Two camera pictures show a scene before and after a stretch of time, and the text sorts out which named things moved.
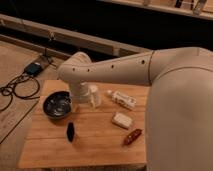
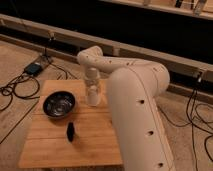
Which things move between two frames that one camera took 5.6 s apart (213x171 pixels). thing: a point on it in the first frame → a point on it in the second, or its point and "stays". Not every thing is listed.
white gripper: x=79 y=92 → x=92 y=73
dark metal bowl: x=57 y=104 stays
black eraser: x=70 y=132 stays
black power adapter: x=33 y=69 stays
